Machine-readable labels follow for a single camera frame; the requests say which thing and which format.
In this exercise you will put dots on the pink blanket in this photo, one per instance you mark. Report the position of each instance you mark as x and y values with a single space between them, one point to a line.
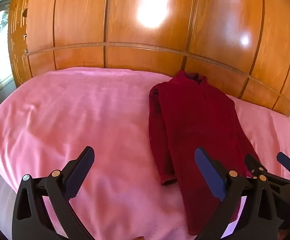
72 117

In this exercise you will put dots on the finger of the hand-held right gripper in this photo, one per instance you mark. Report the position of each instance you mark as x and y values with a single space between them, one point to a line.
252 163
285 161

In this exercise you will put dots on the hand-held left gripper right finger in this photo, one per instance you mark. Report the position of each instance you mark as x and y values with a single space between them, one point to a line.
209 173

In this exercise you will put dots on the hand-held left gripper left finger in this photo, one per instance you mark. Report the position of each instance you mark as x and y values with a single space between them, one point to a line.
81 171

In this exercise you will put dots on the wooden wardrobe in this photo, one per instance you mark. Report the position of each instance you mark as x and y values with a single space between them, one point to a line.
80 17

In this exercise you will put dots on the dark red sweater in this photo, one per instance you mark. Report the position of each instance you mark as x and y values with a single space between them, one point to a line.
197 117

